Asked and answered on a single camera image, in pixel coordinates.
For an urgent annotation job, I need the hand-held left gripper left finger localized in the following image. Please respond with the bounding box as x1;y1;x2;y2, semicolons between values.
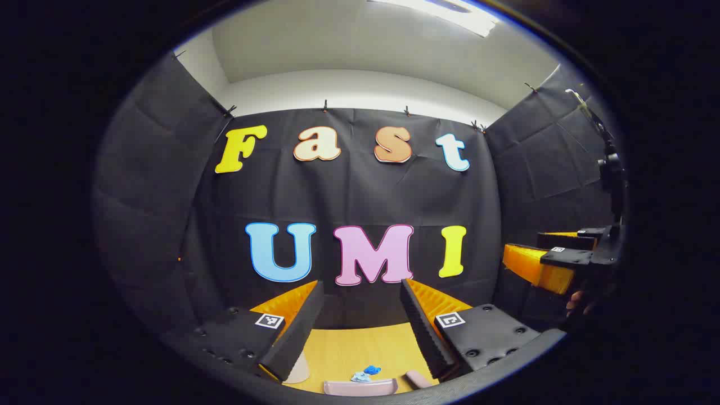
180;280;326;383

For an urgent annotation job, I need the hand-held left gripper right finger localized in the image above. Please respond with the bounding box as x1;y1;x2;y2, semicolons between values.
400;278;542;381

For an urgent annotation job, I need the white ribbed garbage bin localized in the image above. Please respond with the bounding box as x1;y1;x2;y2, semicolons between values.
281;349;312;385

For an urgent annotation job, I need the pink plastic dustpan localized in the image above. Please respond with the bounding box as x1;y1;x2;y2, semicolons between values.
323;378;399;397

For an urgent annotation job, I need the wooden desktop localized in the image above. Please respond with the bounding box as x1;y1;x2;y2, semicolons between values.
284;323;439;394

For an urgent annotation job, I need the black backdrop cloth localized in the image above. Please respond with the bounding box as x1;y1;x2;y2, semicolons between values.
93;53;619;338

